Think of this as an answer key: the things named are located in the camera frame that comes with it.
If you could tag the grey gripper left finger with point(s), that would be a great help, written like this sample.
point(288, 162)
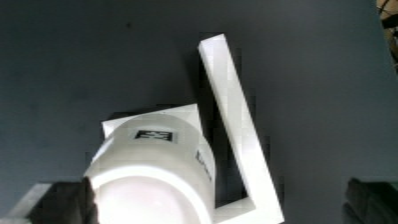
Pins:
point(57, 203)

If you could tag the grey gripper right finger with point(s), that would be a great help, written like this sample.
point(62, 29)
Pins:
point(370, 207)

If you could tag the white lamp shade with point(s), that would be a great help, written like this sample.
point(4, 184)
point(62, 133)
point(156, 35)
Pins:
point(151, 174)

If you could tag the white lamp base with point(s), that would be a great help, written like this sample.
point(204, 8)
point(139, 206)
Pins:
point(185, 112)

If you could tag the white L-shaped fence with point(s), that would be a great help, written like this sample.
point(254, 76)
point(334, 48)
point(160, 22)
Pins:
point(256, 209)

